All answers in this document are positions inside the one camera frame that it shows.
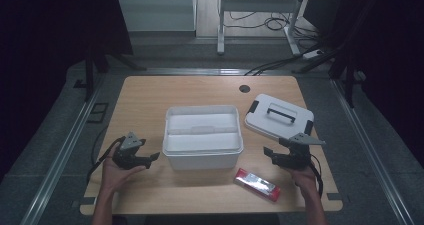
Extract black tripod stand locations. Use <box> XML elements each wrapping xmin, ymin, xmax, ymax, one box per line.
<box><xmin>295</xmin><ymin>0</ymin><xmax>388</xmax><ymax>110</ymax></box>

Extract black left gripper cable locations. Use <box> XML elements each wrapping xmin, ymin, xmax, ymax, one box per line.
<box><xmin>86</xmin><ymin>136</ymin><xmax>127</xmax><ymax>183</ymax></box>

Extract person's left hand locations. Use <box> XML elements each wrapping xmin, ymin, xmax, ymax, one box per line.
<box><xmin>99</xmin><ymin>144</ymin><xmax>148</xmax><ymax>195</ymax></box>

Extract white cabinet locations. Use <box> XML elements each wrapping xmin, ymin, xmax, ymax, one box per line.
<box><xmin>114</xmin><ymin>0</ymin><xmax>198</xmax><ymax>33</ymax></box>

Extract white lid with black handle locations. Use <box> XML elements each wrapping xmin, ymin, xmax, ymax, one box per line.
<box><xmin>244</xmin><ymin>93</ymin><xmax>315</xmax><ymax>142</ymax></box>

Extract loose cables under stand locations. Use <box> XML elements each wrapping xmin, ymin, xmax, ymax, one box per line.
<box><xmin>223</xmin><ymin>0</ymin><xmax>321</xmax><ymax>41</ymax></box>

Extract red and silver packet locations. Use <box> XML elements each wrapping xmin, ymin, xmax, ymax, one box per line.
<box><xmin>232</xmin><ymin>167</ymin><xmax>282</xmax><ymax>203</ymax></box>

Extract person's right hand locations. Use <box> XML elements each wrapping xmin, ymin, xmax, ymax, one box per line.
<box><xmin>287</xmin><ymin>164</ymin><xmax>322</xmax><ymax>199</ymax></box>

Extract white metal stand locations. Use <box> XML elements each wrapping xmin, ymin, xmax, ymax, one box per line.
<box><xmin>216</xmin><ymin>0</ymin><xmax>310</xmax><ymax>57</ymax></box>

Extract white divided tray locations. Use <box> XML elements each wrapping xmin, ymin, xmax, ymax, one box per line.
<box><xmin>166</xmin><ymin>112</ymin><xmax>242</xmax><ymax>153</ymax></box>

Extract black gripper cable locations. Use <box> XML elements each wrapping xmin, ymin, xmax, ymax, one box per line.
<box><xmin>309</xmin><ymin>154</ymin><xmax>325</xmax><ymax>198</ymax></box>
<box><xmin>86</xmin><ymin>136</ymin><xmax>127</xmax><ymax>183</ymax></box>

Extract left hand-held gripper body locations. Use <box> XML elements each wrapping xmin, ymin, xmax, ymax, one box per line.
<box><xmin>111</xmin><ymin>131</ymin><xmax>148</xmax><ymax>171</ymax></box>

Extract white plastic storage box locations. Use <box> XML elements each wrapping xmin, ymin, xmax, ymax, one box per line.
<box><xmin>161</xmin><ymin>104</ymin><xmax>245</xmax><ymax>171</ymax></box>

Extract dark curtain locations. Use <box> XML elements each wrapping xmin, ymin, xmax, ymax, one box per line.
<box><xmin>0</xmin><ymin>0</ymin><xmax>135</xmax><ymax>183</ymax></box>
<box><xmin>302</xmin><ymin>0</ymin><xmax>424</xmax><ymax>160</ymax></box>

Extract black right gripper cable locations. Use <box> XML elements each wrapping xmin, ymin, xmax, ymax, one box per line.
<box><xmin>309</xmin><ymin>154</ymin><xmax>325</xmax><ymax>198</ymax></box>

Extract white power strip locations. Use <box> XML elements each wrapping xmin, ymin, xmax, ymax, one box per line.
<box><xmin>301</xmin><ymin>48</ymin><xmax>323</xmax><ymax>60</ymax></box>

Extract black floor cable bundle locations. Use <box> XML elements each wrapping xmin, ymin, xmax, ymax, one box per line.
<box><xmin>244</xmin><ymin>43</ymin><xmax>323</xmax><ymax>77</ymax></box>

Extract black floor outlet frame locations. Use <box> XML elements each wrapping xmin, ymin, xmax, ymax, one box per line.
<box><xmin>86</xmin><ymin>101</ymin><xmax>110</xmax><ymax>125</ymax></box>

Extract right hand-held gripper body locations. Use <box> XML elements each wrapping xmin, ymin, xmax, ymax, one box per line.
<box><xmin>277</xmin><ymin>132</ymin><xmax>327</xmax><ymax>171</ymax></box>

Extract thin black floor cable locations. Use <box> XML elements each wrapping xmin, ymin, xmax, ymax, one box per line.
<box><xmin>90</xmin><ymin>124</ymin><xmax>110</xmax><ymax>167</ymax></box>

